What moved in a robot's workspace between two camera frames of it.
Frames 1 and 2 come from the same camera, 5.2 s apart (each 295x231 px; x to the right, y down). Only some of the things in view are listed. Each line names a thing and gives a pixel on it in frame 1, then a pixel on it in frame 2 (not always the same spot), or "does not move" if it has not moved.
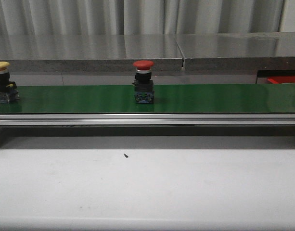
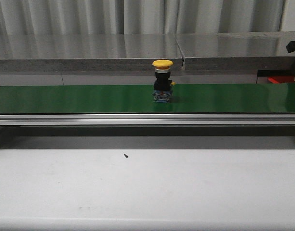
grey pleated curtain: x=20 y=18 does not move
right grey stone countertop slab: x=240 y=51 does not move
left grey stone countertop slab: x=87 y=53 does not move
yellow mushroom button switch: x=4 y=90 -> x=162 y=92
